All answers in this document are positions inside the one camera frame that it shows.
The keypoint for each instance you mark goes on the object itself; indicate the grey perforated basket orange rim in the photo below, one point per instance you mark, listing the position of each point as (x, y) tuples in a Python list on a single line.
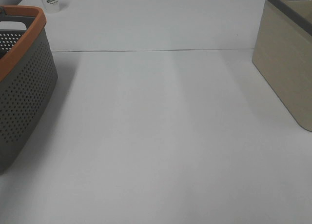
[(28, 77)]

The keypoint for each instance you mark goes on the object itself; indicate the beige storage box grey rim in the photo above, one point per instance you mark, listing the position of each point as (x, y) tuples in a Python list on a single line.
[(283, 55)]

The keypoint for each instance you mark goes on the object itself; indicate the white paper coffee cup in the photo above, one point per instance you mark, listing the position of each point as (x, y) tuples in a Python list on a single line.
[(51, 6)]

